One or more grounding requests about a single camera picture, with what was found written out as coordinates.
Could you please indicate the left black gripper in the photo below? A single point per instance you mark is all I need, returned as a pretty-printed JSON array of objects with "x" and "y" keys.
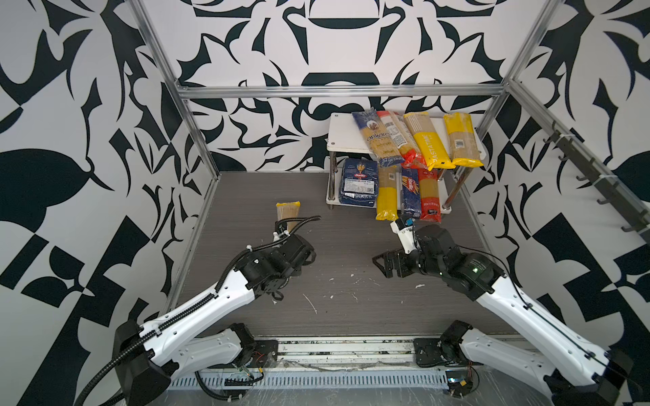
[{"x": 265, "y": 254}]

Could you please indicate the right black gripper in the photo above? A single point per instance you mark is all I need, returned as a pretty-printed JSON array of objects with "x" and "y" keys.
[{"x": 400, "y": 255}]

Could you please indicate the red yellow spaghetti bag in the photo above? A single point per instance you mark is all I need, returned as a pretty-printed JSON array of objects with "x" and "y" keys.
[{"x": 429, "y": 196}]

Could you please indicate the blue Barilla spaghetti bag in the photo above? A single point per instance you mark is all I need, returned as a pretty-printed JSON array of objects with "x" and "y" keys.
[{"x": 410, "y": 193}]

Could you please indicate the yellow Pastatime bag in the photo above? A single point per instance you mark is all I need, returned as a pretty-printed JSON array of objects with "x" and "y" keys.
[
  {"x": 288, "y": 214},
  {"x": 428, "y": 141}
]

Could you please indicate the red label spaghetti bag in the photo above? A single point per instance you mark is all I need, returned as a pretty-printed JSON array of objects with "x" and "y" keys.
[{"x": 403, "y": 139}]

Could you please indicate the blue Barilla pasta box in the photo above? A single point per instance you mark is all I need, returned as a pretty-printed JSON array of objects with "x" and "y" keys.
[{"x": 358, "y": 182}]

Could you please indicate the yellow spaghetti bag short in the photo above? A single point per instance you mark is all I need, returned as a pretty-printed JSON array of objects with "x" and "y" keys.
[{"x": 464, "y": 150}]

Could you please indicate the blue label spaghetti bag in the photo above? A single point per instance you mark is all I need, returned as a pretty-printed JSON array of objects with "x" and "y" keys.
[{"x": 377, "y": 138}]

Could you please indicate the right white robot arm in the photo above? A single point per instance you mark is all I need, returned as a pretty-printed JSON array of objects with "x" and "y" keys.
[{"x": 565, "y": 367}]

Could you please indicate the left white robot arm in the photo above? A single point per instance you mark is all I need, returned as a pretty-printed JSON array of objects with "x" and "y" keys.
[{"x": 148, "y": 357}]

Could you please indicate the white two-tier shelf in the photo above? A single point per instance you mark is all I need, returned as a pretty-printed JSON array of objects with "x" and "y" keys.
[{"x": 344, "y": 137}]

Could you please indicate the small circuit board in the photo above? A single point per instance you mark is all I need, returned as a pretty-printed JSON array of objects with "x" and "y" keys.
[{"x": 461, "y": 383}]

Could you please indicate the aluminium frame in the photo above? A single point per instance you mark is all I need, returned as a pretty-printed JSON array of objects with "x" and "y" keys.
[{"x": 258, "y": 81}]

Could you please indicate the white slotted cable duct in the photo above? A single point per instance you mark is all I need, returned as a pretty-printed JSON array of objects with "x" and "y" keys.
[{"x": 315, "y": 379}]

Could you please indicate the wall hook rack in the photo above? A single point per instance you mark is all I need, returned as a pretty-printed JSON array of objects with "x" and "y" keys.
[{"x": 592, "y": 171}]

